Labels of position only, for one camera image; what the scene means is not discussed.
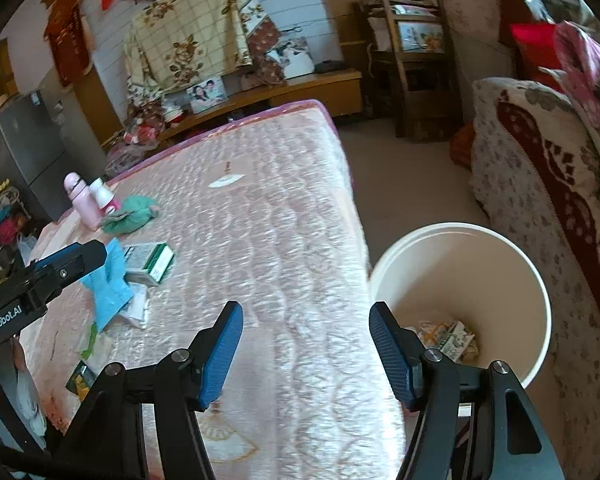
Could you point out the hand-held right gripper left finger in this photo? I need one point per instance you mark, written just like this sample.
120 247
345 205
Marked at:
222 360

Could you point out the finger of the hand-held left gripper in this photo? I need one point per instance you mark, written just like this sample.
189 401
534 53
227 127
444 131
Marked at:
75 260

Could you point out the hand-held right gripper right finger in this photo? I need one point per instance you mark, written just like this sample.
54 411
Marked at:
390 355

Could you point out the blue face mask packet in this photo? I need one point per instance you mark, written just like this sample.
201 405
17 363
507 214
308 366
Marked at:
107 290

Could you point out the snack wrapper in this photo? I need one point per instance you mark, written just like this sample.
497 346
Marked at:
447 340

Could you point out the green cloth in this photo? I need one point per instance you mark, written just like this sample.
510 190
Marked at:
130 215

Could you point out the green and white medicine box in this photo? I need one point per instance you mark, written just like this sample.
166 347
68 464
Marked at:
152 262

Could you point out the white bucket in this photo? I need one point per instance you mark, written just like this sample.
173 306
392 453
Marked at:
455 270

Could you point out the white bottle with pink label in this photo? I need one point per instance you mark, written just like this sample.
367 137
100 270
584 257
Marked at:
104 197

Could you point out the small green packet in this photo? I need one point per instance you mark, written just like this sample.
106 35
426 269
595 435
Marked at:
82 380

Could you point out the grey refrigerator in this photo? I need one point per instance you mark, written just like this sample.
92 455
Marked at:
25 150

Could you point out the pink quilted mattress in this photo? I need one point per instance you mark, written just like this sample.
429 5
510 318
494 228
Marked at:
280 210

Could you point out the white floral sofa cover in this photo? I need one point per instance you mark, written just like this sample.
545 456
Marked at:
530 240

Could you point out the small framed couple photo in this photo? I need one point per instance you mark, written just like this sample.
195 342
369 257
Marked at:
207 95

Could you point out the orange cloth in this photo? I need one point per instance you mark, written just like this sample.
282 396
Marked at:
461 147

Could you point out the red hanging ornament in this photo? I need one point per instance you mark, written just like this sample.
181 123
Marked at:
67 40

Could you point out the red patterned blanket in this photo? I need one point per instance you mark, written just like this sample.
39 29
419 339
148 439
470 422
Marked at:
565 185

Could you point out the yellow floral cloth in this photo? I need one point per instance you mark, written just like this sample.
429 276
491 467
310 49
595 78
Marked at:
190 30

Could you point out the wooden cabinet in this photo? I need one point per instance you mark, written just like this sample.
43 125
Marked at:
305 90

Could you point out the brown patterned cloth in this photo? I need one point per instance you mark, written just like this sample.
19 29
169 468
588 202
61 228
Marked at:
267 50

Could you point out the dark wooden chair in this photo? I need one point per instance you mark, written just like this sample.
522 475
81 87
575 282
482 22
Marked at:
405 60

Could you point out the wedding photo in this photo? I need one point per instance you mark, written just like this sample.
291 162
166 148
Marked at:
292 57

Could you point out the pink jacket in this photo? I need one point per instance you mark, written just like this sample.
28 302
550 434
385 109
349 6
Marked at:
590 80

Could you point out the red cushion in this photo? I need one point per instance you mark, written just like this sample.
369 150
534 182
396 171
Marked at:
532 45

